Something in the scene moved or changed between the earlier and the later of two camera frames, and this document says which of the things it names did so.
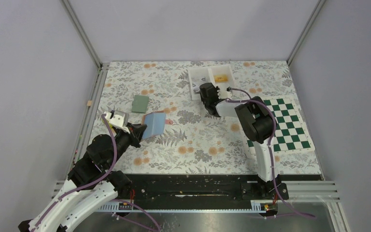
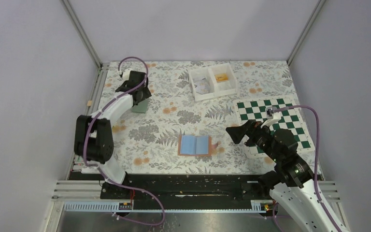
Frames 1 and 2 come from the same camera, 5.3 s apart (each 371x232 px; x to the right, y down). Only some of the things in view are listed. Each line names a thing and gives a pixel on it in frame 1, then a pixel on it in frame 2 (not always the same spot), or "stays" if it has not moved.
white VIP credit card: [197, 81] stays
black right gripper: [203, 99] to [237, 133]
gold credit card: [221, 78] stays
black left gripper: [136, 132] to [146, 94]
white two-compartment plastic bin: [220, 75] stays
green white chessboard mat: [292, 134] stays
